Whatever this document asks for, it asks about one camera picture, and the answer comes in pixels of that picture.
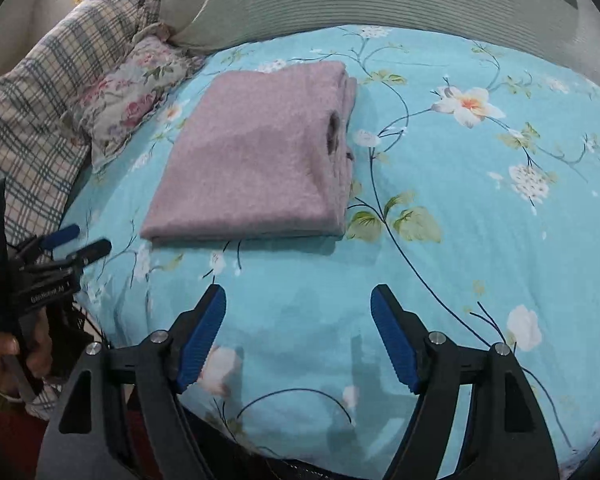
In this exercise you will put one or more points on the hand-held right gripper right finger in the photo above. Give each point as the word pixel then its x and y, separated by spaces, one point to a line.
pixel 395 340

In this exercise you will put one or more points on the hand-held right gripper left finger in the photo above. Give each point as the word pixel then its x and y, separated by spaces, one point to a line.
pixel 202 340

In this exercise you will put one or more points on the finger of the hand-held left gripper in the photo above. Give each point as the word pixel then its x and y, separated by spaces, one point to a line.
pixel 92 251
pixel 60 236

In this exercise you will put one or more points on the pink knitted sweater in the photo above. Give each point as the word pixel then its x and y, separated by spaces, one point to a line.
pixel 260 155

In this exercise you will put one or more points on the person's left hand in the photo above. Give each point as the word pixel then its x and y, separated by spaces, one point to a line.
pixel 35 350

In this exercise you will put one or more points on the blue floral bed sheet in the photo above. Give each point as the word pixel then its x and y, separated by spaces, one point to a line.
pixel 430 240

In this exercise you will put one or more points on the floral pillow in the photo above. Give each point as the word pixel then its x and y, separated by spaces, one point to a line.
pixel 125 95

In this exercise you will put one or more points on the white ribbed blanket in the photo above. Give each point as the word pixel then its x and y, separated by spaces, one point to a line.
pixel 380 0

